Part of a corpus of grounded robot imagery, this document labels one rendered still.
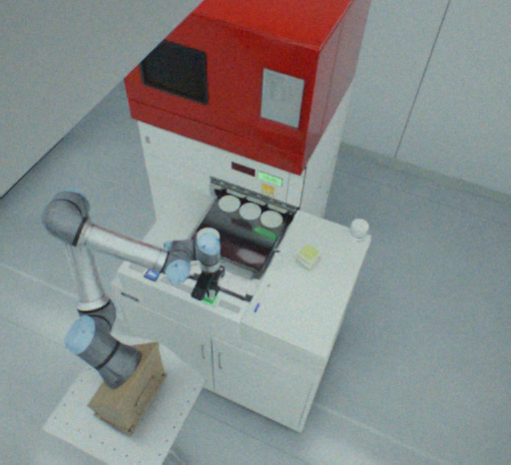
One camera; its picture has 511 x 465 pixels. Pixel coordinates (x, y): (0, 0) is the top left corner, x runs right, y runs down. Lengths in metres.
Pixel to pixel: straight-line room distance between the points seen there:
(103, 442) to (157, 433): 0.19
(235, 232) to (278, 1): 0.99
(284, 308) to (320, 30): 1.03
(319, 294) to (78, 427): 1.01
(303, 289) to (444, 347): 1.36
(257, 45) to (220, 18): 0.16
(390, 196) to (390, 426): 1.62
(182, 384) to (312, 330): 0.53
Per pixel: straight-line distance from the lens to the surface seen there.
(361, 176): 3.91
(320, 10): 1.94
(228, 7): 1.92
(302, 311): 2.04
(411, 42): 3.43
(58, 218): 1.65
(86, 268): 1.84
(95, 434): 2.07
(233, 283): 2.19
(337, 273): 2.16
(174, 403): 2.05
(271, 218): 2.38
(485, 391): 3.23
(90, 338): 1.80
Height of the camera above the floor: 2.75
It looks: 51 degrees down
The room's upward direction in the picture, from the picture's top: 3 degrees clockwise
